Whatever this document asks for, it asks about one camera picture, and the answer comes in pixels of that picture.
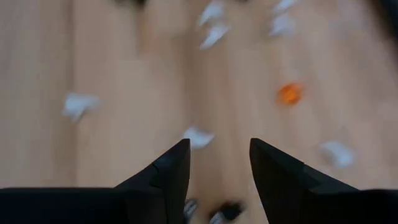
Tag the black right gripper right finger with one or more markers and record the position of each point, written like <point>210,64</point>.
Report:
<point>286,193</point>

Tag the white ghost decoration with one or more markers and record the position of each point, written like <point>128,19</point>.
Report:
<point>198,137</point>
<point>214,35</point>
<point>338,154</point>
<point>283,4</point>
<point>211,12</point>
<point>79,105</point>
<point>282,25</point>

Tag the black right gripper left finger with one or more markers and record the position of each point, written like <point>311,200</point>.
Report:
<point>161,193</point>

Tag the orange pumpkin decoration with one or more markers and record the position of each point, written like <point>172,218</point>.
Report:
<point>289,94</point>

